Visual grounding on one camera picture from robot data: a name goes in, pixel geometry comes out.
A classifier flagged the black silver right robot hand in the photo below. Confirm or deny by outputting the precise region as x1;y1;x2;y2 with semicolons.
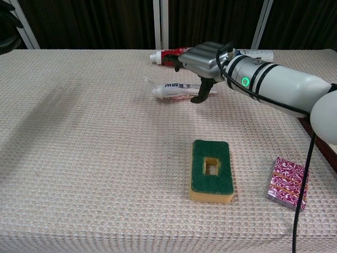
173;41;236;104

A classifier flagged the white toothpaste tube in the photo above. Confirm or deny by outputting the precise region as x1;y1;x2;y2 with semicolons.
144;76;219;101

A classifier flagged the red ketchup bottle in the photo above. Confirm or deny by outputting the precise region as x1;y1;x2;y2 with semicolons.
150;47;195;66

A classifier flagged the dark pleated screen panel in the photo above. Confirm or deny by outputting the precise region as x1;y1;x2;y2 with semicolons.
0;0;27;50
19;0;156;50
168;0;264;50
259;0;337;50

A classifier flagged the blue white bottle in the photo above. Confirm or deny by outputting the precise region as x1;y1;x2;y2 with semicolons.
234;48;274;63

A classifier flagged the green yellow sponge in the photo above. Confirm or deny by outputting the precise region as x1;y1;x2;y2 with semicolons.
189;139;235;204

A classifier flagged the beige woven tablecloth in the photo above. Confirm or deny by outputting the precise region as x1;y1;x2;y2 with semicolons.
0;48;337;253

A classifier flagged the pink patterned card box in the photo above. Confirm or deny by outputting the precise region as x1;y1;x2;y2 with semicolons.
265;157;309;211

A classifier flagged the dark red wooden stick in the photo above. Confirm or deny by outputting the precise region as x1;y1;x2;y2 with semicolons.
297;117;337;172

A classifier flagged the white screen frame post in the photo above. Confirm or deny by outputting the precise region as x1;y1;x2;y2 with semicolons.
10;0;41;50
162;0;170;50
153;0;162;50
250;0;274;50

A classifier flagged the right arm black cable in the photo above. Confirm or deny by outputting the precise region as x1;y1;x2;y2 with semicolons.
216;41;316;253

